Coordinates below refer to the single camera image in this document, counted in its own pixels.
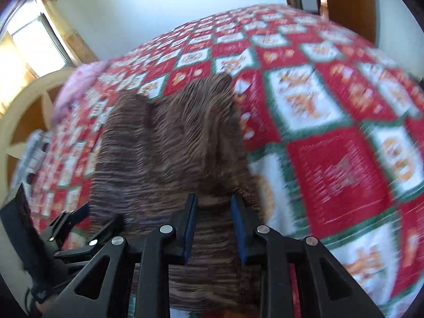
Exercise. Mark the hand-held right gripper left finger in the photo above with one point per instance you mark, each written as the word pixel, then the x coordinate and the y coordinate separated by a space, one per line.
pixel 189 228

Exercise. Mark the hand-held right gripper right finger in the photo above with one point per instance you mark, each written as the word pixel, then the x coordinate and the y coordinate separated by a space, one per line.
pixel 239 228

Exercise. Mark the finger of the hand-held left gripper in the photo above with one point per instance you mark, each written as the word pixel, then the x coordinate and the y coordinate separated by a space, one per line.
pixel 78 213
pixel 106 227

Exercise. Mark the brown striped garment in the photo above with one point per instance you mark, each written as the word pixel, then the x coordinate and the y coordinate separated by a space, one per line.
pixel 172 139

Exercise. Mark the grey white cloth pile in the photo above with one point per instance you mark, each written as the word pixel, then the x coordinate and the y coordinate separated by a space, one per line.
pixel 33 155

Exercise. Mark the cream wooden headboard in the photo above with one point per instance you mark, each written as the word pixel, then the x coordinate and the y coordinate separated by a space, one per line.
pixel 20 106

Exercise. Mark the pink pillow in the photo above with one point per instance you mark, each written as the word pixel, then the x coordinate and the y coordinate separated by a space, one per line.
pixel 76 86

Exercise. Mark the red checkered printed blanket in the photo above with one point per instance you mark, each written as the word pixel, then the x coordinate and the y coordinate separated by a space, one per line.
pixel 331 122

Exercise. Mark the bright window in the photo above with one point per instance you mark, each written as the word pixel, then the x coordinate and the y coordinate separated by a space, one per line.
pixel 36 46

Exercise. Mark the brown wooden door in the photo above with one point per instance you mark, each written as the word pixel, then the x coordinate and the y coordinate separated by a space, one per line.
pixel 347 0

